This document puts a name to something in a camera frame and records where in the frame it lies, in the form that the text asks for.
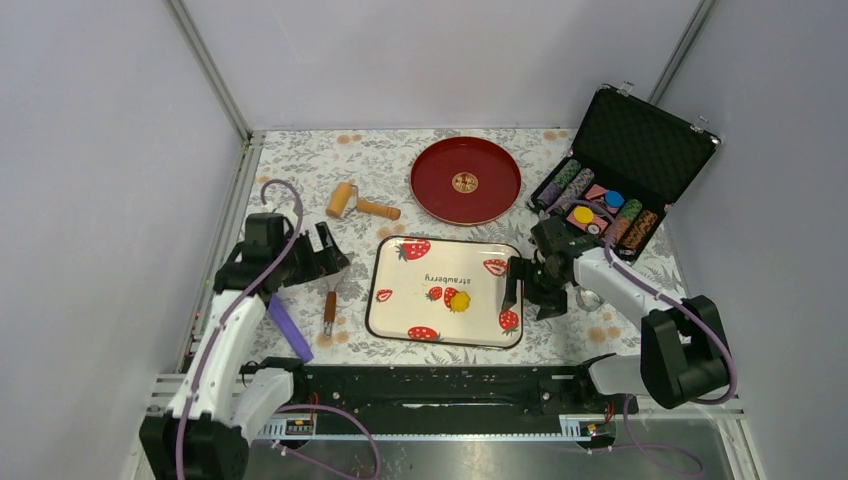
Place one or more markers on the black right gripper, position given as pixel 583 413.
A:
pixel 551 305

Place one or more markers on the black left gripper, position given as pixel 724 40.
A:
pixel 328 261

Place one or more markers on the yellow dough piece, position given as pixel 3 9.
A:
pixel 460 302

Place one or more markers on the wooden dough roller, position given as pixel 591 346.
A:
pixel 347 193

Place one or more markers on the strawberry print rectangular tray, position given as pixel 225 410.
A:
pixel 414 279

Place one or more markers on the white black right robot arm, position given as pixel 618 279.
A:
pixel 684 356

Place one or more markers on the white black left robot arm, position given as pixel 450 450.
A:
pixel 204 432

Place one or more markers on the clear tape roll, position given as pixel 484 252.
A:
pixel 588 300

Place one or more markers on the purple cylindrical tool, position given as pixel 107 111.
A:
pixel 287 327

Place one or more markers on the yellow poker chip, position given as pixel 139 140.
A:
pixel 583 215

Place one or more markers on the floral tablecloth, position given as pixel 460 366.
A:
pixel 312 163

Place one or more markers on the round red lacquer tray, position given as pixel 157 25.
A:
pixel 465 180

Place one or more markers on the blue poker chip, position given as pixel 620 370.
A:
pixel 613 199

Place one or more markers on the black poker chip case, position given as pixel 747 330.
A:
pixel 627 145

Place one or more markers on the metal scraper wooden handle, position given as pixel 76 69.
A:
pixel 330 305

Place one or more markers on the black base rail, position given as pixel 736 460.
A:
pixel 448 400

